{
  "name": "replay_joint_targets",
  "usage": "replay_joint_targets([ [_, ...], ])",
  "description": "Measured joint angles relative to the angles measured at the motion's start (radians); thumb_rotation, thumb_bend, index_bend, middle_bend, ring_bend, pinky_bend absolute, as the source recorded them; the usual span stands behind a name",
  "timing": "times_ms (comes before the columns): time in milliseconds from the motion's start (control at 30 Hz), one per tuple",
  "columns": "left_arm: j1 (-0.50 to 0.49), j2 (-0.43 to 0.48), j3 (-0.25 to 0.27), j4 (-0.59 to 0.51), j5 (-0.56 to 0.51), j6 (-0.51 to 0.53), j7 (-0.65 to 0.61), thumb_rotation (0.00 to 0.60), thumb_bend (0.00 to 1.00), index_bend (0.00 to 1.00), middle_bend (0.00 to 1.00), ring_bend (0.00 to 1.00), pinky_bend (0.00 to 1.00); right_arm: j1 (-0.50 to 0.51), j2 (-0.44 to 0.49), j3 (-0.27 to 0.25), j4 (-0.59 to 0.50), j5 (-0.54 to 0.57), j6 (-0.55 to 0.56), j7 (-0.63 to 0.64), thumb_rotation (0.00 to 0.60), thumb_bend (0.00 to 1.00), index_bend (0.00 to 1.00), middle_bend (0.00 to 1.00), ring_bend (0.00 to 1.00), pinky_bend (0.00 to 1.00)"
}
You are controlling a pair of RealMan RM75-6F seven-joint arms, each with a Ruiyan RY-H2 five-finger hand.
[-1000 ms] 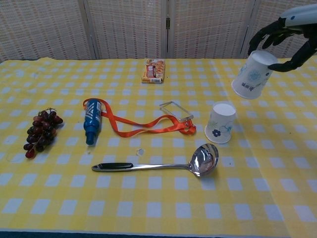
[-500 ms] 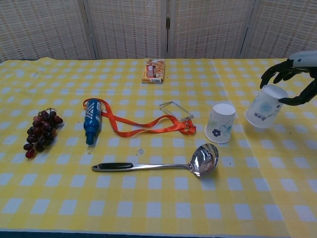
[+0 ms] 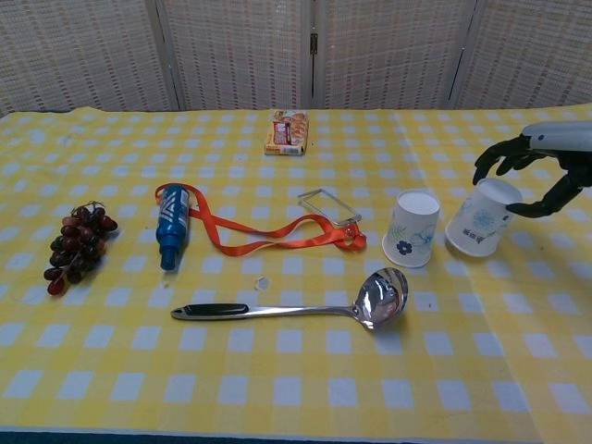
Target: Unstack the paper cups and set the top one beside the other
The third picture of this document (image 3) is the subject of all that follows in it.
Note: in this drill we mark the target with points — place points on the orange snack box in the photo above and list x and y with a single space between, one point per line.
287 134

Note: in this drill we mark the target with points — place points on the white paper cup blue flower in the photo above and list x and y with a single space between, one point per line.
411 226

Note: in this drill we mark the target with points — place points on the blue spray bottle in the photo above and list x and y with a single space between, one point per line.
173 217

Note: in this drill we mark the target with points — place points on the dark red grape bunch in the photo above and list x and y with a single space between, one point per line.
78 245

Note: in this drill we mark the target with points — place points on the woven folding screen panel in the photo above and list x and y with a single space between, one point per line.
78 51
393 51
236 51
532 51

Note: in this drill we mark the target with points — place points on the clear plastic badge holder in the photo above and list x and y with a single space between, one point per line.
328 205

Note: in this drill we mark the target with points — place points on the white paper cup teal print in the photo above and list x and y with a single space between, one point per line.
481 222

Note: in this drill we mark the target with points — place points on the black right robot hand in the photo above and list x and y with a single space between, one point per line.
566 139

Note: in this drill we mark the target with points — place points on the yellow white checkered tablecloth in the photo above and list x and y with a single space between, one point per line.
296 370

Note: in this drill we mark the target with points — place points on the metal screen hinge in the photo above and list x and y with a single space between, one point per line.
313 42

